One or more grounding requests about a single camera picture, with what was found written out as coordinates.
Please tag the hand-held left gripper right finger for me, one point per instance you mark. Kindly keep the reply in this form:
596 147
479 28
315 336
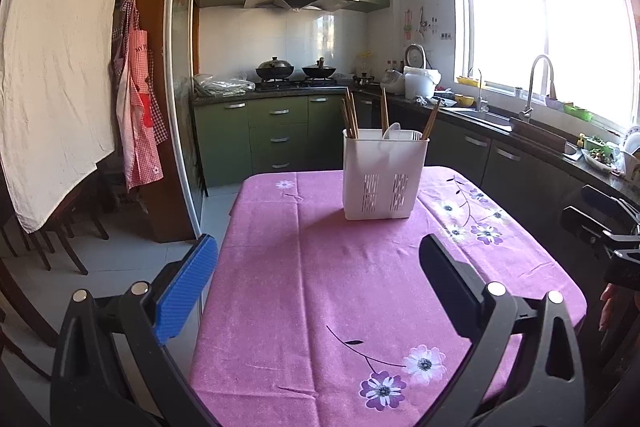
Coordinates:
450 292

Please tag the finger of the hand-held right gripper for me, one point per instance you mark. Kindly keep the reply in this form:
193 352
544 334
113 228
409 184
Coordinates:
607 202
585 224

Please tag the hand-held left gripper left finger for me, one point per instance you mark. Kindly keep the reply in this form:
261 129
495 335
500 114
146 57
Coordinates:
185 292

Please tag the white plastic utensil holder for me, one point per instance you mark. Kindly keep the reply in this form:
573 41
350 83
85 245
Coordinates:
380 177

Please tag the white spoon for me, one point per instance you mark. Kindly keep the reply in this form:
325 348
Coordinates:
394 129

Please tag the bunch of wooden chopsticks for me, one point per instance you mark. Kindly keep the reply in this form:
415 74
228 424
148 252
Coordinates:
351 122

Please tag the person's right hand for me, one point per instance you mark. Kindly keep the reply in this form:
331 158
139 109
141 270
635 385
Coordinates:
610 307

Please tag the plate of food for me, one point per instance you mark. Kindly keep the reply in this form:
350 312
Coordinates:
599 158

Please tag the green tray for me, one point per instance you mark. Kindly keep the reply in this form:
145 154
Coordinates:
578 112

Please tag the dark lower cabinets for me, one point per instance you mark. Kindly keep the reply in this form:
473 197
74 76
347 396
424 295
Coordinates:
500 167

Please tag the pink floral tablecloth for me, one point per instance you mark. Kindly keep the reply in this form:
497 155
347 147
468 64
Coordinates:
300 282

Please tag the dark wooden chair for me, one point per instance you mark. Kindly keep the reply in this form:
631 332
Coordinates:
65 237

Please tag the tall steel faucet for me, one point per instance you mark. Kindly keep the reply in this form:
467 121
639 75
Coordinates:
529 92

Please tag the steel sink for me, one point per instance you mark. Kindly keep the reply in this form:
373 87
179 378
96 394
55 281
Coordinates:
477 116

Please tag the small steel faucet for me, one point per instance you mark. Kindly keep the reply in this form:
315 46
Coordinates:
481 94

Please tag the yellow bowl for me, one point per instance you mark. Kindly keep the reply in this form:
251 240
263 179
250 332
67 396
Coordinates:
464 100

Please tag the red checked apron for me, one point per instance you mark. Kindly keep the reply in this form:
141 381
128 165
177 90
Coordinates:
140 117

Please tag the yellow tray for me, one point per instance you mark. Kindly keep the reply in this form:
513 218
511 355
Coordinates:
468 81

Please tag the green lower cabinets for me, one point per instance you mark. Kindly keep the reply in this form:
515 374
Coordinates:
277 127

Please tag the window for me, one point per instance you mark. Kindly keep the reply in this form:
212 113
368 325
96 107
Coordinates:
545 22

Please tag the clear plastic bag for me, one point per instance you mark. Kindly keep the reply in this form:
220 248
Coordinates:
222 87

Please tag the sliding glass door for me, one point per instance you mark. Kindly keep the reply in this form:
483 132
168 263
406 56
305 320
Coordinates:
185 82

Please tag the white plastic bucket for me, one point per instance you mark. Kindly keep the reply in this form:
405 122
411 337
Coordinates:
422 83

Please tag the white rice cooker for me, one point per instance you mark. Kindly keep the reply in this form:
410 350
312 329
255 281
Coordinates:
392 82

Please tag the gas stove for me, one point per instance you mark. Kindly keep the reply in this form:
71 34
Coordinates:
297 84

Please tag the black wok with lid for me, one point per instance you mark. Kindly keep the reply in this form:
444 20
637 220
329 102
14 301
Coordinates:
275 69

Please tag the white hanging sheet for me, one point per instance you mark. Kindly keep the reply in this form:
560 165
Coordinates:
55 82

